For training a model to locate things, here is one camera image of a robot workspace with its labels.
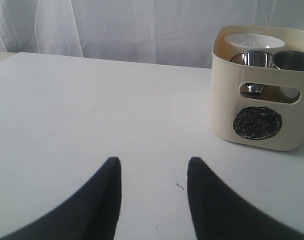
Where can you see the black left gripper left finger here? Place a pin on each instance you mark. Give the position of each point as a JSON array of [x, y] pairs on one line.
[[60, 204]]

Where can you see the white ceramic bowl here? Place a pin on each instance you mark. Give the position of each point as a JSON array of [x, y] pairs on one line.
[[251, 41]]

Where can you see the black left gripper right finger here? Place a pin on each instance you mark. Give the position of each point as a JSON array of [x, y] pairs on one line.
[[219, 213]]

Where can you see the white curtain backdrop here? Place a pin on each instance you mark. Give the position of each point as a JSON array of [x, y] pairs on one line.
[[166, 32]]

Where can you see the cream bin with circle mark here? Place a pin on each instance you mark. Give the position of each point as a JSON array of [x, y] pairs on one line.
[[249, 121]]

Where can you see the steel mug with wire handle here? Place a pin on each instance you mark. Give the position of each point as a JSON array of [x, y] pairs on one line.
[[292, 61]]

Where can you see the steel mug with solid handle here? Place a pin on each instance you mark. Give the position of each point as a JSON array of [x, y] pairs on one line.
[[253, 58]]

